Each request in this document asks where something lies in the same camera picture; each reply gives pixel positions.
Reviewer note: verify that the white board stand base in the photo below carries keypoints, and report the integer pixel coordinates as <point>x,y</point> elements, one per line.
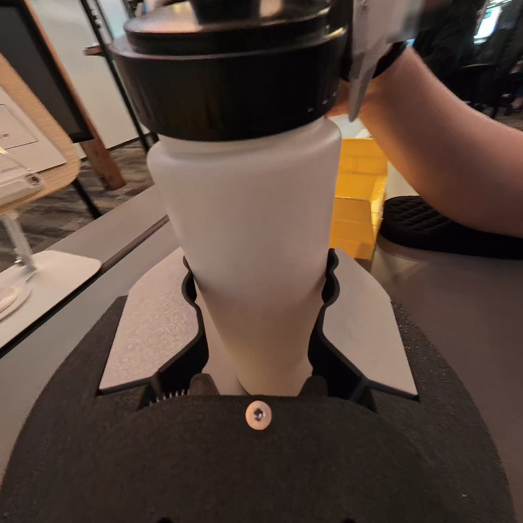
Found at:
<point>61,273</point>

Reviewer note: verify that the wooden instruction sheet board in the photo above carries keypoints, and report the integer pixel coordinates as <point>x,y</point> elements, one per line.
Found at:
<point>45,155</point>

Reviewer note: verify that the white plastic bottle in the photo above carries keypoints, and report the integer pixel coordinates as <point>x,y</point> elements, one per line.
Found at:
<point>249,245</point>

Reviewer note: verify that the black metal frame legs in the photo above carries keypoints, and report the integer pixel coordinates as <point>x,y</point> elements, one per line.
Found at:
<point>118,94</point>

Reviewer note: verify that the brown wooden leg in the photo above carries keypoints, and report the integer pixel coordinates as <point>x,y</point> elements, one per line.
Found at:
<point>94,135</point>

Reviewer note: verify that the black wristband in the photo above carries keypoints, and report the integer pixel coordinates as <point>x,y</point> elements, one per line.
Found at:
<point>392,59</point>

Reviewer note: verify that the black bottle lid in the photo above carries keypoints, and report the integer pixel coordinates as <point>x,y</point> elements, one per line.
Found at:
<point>229,94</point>

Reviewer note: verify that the black office chair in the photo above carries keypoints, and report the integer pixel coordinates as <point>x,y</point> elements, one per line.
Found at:
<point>490,85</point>

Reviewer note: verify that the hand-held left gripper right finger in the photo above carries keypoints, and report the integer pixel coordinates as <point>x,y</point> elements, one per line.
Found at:
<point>359,331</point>

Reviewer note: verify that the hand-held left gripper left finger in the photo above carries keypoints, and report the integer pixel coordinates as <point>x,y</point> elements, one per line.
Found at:
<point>151,331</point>

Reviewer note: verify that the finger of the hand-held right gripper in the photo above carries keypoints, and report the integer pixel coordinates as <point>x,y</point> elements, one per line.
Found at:
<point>367,41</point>

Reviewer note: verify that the black textured mat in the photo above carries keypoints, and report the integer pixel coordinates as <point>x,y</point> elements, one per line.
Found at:
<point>416,229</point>

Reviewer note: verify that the yellow plastic bin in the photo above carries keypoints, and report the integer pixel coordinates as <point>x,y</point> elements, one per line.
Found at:
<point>355,204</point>

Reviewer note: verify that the person's right hand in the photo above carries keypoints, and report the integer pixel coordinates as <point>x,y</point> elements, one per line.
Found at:
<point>339,100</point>

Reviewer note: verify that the person's right forearm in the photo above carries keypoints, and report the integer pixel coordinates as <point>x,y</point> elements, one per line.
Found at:
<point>449,155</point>

